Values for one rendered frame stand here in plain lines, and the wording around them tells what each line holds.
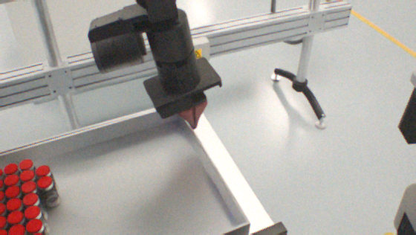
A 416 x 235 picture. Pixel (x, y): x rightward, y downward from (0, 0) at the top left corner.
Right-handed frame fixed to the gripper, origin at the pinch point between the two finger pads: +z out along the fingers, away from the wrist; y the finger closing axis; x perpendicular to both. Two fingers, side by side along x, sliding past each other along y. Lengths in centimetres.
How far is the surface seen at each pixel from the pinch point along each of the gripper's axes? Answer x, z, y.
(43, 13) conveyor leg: -86, 12, 22
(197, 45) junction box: -79, 44, -26
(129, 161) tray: 0.7, 1.7, 11.6
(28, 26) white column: -143, 42, 37
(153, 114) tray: -5.5, 0.2, 5.0
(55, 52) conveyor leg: -86, 28, 24
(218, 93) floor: -109, 102, -41
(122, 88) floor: -136, 94, 6
